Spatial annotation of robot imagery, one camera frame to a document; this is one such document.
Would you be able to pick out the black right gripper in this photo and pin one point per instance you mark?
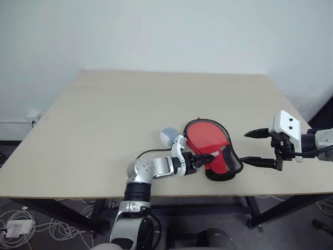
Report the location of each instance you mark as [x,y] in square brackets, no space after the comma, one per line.
[283,145]

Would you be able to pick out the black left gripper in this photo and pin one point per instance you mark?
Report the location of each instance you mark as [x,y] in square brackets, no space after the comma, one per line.
[189,164]

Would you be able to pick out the red paddle case with mesh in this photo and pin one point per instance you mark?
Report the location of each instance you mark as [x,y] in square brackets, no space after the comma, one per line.
[205,135]

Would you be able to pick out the grey plush pouch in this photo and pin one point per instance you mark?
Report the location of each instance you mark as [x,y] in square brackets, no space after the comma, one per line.
[167,135]

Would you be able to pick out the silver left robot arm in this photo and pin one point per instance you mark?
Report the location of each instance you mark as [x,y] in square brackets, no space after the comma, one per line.
[140,169]

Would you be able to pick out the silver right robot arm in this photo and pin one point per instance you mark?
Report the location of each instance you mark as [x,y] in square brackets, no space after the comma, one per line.
[321,142]

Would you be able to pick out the grey rounded shape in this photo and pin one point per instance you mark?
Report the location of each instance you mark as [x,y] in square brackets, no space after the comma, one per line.
[216,239]

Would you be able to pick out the white power adapter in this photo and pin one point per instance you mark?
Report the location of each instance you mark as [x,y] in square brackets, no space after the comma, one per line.
[19,227]

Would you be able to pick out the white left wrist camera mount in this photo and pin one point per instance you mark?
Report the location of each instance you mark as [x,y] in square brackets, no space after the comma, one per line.
[177,145]

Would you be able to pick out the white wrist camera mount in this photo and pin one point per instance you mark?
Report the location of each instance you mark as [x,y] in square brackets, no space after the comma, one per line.
[286,125]
[177,145]

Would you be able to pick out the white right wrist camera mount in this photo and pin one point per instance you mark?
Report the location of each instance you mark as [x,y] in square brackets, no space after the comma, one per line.
[286,125]

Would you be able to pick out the black metal table frame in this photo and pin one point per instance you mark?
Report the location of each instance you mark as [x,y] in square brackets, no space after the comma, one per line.
[253,211]

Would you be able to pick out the white wall socket box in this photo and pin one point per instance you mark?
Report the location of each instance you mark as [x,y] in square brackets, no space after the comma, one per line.
[35,117]

